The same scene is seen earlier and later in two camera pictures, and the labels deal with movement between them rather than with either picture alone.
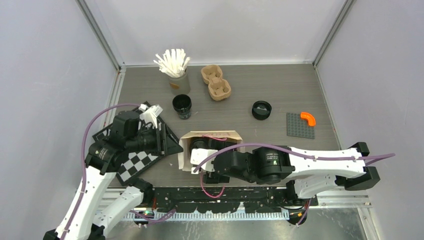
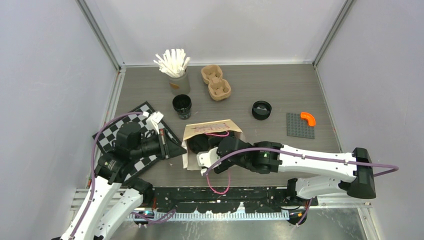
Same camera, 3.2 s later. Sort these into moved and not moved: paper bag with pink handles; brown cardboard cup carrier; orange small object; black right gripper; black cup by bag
Moved: paper bag with pink handles; black right gripper
Not moved: orange small object; brown cardboard cup carrier; black cup by bag
